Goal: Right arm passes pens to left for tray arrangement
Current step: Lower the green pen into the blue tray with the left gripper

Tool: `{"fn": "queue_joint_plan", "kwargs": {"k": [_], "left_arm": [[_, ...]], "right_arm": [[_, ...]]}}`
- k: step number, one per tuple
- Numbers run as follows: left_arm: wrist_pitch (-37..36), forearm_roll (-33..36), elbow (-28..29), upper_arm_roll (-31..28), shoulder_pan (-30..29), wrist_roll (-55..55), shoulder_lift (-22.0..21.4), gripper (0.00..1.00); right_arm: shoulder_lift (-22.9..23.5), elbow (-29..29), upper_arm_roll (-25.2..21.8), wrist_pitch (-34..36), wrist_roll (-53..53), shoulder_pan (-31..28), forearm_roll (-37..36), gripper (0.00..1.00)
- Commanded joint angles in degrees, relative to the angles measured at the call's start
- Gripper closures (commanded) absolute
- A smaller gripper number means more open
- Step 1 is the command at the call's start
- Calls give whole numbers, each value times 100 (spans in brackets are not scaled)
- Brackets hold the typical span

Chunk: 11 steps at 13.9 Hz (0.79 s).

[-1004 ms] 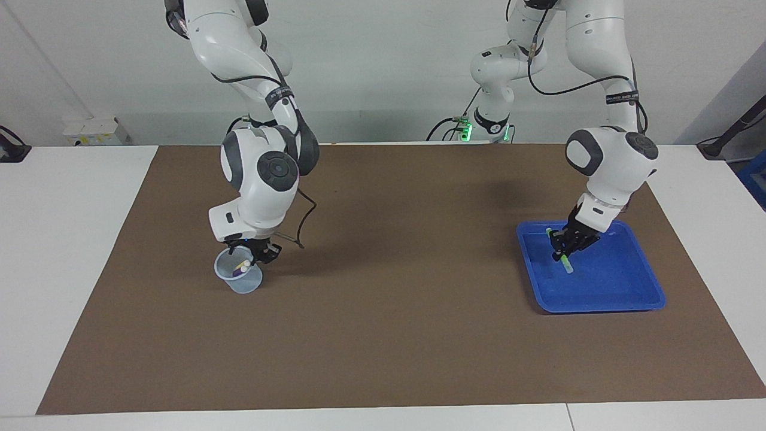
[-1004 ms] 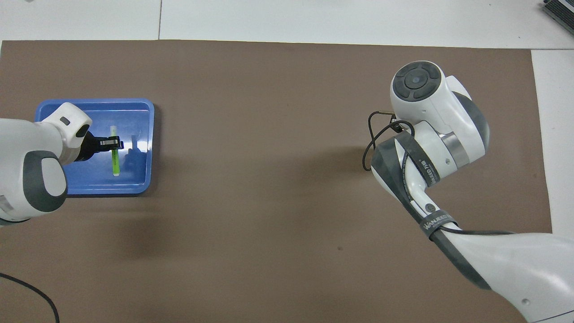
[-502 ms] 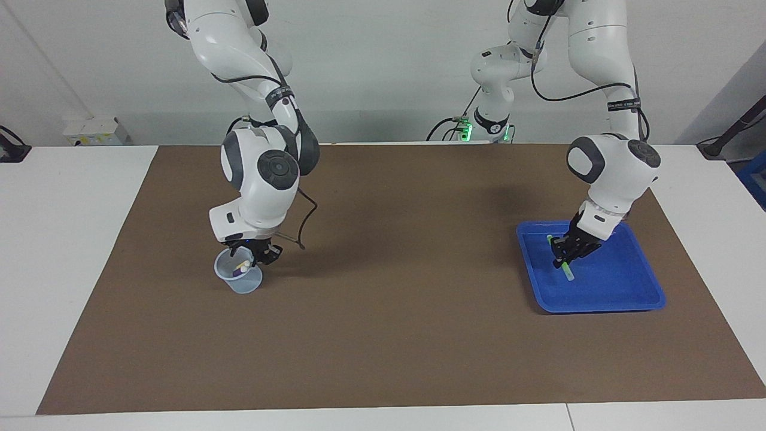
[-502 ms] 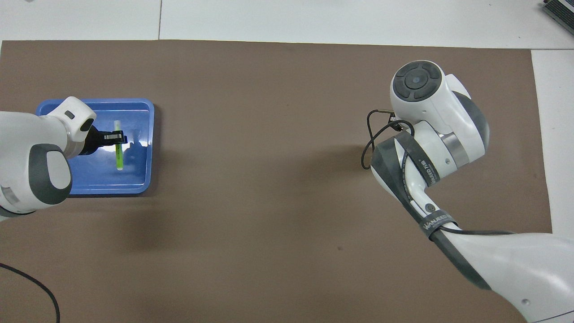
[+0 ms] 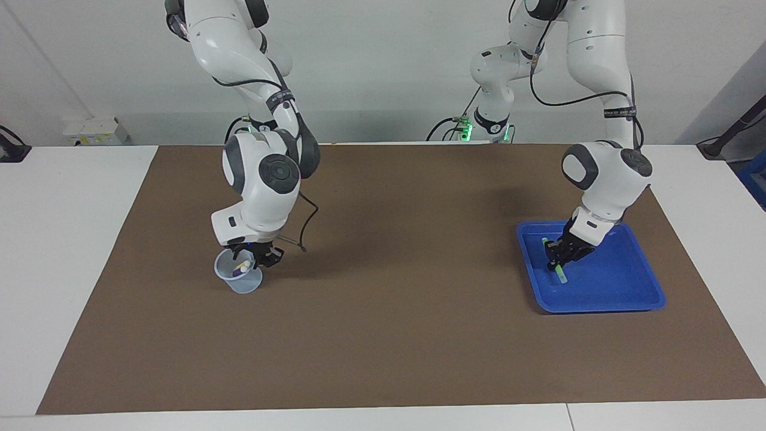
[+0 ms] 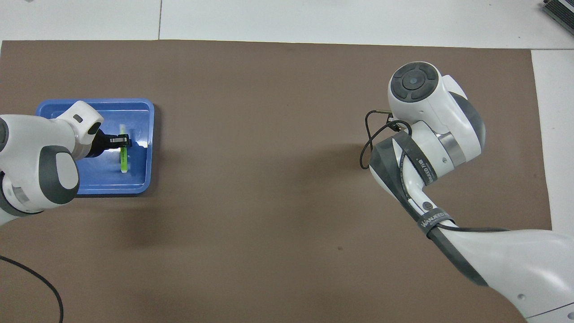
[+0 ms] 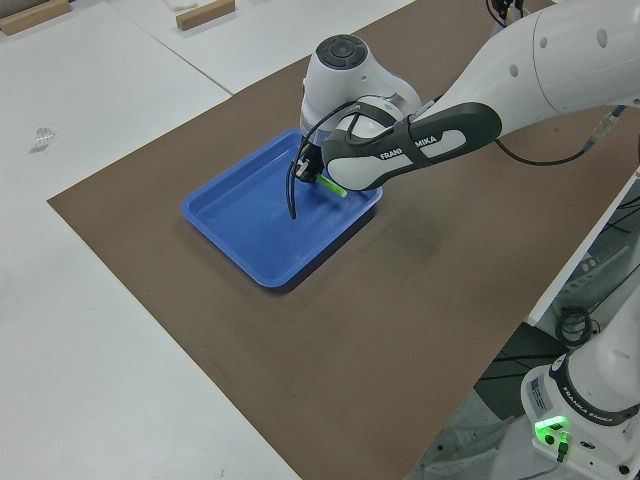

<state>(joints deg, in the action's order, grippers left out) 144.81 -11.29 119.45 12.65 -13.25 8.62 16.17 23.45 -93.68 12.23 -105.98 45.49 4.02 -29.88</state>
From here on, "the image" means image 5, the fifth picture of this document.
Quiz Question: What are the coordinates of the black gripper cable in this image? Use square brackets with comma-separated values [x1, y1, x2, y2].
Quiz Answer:
[530, 36, 646, 150]
[212, 57, 321, 252]

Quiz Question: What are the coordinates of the clear plastic cup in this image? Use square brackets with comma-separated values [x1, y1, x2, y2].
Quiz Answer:
[214, 247, 263, 295]

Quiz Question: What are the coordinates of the blue crate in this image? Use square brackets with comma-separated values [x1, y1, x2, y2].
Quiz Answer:
[736, 157, 766, 211]

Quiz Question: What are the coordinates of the white electrical socket box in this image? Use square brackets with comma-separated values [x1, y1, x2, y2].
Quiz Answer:
[63, 117, 131, 146]

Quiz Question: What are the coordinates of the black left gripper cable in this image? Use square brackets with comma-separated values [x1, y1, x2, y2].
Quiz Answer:
[530, 36, 646, 150]

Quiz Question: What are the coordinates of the brown table mat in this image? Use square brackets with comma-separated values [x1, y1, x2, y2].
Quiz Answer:
[36, 142, 766, 415]

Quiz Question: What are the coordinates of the blue plastic tray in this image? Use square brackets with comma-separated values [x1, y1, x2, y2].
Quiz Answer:
[516, 220, 667, 314]

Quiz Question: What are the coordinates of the black device with cable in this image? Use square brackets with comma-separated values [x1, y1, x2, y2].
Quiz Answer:
[0, 125, 32, 163]

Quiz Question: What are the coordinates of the black stand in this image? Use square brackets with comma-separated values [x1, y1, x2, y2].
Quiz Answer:
[697, 96, 766, 159]

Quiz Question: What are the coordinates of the green pen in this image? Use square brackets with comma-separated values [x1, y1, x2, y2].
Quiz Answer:
[542, 238, 568, 285]

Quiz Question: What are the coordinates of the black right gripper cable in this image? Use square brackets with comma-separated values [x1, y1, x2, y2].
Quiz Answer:
[212, 57, 321, 252]

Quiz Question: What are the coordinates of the black left arm base cable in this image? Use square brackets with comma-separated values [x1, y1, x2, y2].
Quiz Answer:
[426, 87, 482, 142]

